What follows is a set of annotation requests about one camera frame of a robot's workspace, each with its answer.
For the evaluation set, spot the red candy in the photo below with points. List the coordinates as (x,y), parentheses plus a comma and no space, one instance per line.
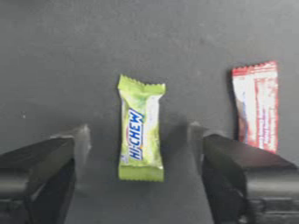
(259,108)

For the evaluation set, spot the lime green candy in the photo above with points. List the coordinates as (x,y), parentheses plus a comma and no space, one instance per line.
(140,131)

